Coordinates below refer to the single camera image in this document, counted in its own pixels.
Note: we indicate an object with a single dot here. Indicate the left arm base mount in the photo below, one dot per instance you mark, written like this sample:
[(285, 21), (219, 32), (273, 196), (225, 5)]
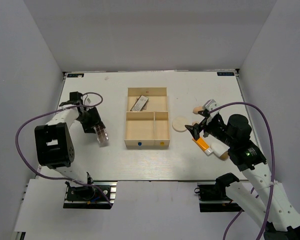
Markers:
[(89, 198)]

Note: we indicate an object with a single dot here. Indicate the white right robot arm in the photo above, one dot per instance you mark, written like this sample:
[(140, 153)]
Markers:
[(272, 210)]

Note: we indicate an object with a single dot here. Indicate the glitter eyeshadow palette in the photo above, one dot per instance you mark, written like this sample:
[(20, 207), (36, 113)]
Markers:
[(145, 106)]

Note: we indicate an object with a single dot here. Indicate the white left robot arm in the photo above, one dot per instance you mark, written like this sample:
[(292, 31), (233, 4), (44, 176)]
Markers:
[(54, 145)]

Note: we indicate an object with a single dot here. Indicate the left table corner label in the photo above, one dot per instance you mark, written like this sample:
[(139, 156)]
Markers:
[(75, 75)]

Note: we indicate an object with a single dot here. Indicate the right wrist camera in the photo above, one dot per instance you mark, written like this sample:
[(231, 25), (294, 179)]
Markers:
[(209, 106)]

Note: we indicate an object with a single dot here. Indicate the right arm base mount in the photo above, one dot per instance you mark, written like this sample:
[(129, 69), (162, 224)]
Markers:
[(211, 200)]

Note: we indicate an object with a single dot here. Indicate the cream wooden organizer box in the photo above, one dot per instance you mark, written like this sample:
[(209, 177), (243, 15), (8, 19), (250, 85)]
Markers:
[(150, 128)]

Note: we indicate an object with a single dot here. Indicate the white bottle with cork cap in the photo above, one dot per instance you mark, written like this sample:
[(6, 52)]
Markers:
[(219, 150)]

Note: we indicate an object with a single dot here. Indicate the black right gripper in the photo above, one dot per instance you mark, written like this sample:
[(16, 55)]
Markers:
[(196, 129)]

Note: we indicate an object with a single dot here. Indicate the round cream powder puff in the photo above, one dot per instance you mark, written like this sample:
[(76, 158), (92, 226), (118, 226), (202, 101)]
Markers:
[(178, 124)]

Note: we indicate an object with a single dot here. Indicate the dark table corner label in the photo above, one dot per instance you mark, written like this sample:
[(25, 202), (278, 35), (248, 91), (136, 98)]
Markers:
[(225, 73)]

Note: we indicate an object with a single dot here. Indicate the orange cosmetic tube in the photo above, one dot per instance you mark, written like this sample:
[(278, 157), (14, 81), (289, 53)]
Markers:
[(203, 146)]

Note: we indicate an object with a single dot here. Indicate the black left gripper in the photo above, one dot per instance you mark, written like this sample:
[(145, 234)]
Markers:
[(96, 120)]

